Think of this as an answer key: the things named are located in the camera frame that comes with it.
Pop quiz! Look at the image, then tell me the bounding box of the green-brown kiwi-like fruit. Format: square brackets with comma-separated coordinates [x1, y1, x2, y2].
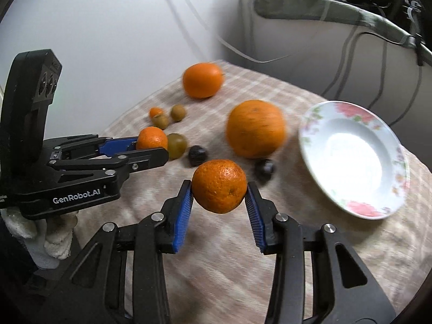
[167, 133, 188, 160]

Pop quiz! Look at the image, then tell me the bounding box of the dark plum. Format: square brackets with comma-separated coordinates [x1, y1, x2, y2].
[254, 159, 276, 182]
[187, 145, 208, 167]

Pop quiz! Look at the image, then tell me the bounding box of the brown longan fruit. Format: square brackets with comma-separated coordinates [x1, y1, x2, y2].
[170, 104, 187, 122]
[151, 113, 170, 130]

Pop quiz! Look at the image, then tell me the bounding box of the small orange tangerine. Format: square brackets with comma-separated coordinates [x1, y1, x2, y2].
[191, 160, 248, 214]

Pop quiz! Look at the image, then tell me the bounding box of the smooth round orange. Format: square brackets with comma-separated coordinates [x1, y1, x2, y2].
[182, 63, 224, 100]

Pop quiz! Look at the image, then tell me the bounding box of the large rough orange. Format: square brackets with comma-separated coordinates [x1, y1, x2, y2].
[225, 100, 286, 160]

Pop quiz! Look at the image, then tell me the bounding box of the left hand white glove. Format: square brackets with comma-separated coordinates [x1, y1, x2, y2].
[1, 208, 77, 270]

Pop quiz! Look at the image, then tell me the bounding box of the small orange kumquat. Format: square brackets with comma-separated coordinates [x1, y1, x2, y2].
[149, 107, 164, 119]

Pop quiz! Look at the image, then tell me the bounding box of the beige plaid cloth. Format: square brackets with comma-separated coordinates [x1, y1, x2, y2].
[72, 59, 432, 324]

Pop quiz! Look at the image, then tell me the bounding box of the floral white plate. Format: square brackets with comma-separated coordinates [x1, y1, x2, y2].
[298, 101, 410, 220]

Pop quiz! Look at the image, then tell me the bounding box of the grey-green towel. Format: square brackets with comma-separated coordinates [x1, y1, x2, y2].
[253, 0, 416, 50]

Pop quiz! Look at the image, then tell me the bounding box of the white cable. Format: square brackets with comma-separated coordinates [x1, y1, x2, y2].
[157, 0, 305, 65]

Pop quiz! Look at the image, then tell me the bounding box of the black cable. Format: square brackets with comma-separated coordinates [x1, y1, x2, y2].
[320, 23, 362, 100]
[365, 31, 425, 127]

